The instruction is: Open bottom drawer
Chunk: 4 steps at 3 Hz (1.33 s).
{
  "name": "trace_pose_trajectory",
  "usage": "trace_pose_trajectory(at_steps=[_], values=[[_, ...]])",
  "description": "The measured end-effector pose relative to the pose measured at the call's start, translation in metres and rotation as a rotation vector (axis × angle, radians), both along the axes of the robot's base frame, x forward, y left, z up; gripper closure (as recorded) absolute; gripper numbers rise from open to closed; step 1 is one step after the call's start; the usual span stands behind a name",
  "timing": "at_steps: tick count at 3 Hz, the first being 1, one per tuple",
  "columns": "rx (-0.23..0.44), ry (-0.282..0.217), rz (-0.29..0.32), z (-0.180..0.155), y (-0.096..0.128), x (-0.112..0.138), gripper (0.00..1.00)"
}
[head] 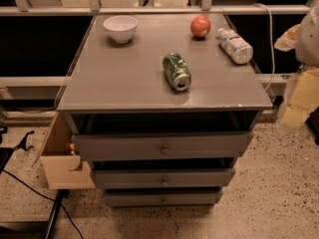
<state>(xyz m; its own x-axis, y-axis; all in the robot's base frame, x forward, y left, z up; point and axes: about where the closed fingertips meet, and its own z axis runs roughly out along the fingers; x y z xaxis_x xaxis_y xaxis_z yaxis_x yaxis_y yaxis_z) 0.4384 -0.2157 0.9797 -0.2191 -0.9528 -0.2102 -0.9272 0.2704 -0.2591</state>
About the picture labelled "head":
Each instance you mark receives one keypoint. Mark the grey drawer cabinet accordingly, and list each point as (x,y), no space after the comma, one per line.
(122,90)

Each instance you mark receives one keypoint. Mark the grey top drawer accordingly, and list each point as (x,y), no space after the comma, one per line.
(124,147)

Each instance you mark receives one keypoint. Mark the red apple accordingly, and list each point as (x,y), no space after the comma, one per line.
(200,26)

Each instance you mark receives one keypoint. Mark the grey bottom drawer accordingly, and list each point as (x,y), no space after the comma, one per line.
(164,198)

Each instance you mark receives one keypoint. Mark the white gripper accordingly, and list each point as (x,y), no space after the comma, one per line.
(309,40)

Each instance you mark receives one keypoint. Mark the green soda can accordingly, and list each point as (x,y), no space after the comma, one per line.
(176,72)

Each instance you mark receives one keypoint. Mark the grey middle drawer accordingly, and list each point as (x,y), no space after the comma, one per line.
(162,178)

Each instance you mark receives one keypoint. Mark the metal frame rail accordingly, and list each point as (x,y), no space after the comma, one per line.
(149,10)

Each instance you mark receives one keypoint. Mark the clear plastic water bottle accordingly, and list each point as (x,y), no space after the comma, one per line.
(234,46)

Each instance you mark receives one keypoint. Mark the white ceramic bowl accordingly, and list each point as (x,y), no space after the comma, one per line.
(121,28)

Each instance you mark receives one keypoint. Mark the grey drawer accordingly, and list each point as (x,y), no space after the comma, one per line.
(164,198)
(162,178)
(124,147)

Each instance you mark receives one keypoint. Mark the light wooden side box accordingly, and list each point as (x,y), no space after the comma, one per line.
(63,167)

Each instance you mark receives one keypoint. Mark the black stand base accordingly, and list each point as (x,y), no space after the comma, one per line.
(44,228)

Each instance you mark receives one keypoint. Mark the black clamp tool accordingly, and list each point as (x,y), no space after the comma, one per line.
(23,143)

